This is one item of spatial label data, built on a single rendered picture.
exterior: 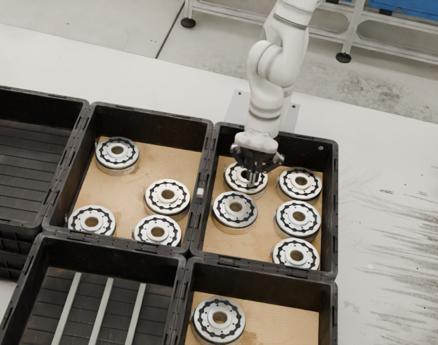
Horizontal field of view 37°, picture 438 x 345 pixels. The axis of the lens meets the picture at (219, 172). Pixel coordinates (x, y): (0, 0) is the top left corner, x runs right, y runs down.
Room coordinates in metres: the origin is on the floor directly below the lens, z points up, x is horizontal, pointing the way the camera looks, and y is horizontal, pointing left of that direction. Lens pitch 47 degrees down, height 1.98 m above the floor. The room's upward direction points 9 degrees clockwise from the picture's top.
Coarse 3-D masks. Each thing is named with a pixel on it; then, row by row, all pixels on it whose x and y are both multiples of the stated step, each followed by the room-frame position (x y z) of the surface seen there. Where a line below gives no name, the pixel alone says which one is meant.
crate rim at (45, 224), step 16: (144, 112) 1.14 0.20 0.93; (160, 112) 1.15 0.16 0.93; (80, 128) 1.06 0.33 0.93; (208, 128) 1.12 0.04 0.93; (80, 144) 1.00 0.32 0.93; (208, 144) 1.06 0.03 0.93; (64, 176) 0.90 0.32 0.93; (48, 208) 0.81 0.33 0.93; (192, 208) 0.87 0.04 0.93; (48, 224) 0.77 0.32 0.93; (192, 224) 0.83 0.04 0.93; (112, 240) 0.76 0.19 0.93; (128, 240) 0.76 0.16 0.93
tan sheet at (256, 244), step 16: (224, 160) 1.12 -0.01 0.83; (272, 176) 1.09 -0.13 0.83; (320, 176) 1.11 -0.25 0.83; (224, 192) 1.01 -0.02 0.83; (272, 192) 1.04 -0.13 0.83; (272, 208) 0.99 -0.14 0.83; (320, 208) 1.01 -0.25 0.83; (208, 224) 0.91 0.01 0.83; (256, 224) 0.93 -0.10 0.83; (272, 224) 0.94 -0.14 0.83; (208, 240) 0.87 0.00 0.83; (224, 240) 0.87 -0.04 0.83; (240, 240) 0.88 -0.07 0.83; (256, 240) 0.89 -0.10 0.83; (272, 240) 0.89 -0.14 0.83; (320, 240) 0.91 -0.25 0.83; (240, 256) 0.84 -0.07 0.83; (256, 256) 0.84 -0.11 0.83
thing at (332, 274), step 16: (240, 128) 1.13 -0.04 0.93; (336, 144) 1.13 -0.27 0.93; (208, 160) 1.01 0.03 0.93; (336, 160) 1.07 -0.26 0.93; (208, 176) 0.98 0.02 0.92; (336, 176) 1.02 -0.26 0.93; (336, 192) 0.97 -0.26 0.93; (336, 208) 0.93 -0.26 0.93; (336, 224) 0.88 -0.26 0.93; (192, 240) 0.79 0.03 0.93; (336, 240) 0.84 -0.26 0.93; (192, 256) 0.75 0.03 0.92; (208, 256) 0.75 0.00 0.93; (224, 256) 0.76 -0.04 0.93; (336, 256) 0.80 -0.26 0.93; (304, 272) 0.75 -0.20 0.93; (320, 272) 0.75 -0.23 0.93; (336, 272) 0.76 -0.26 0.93
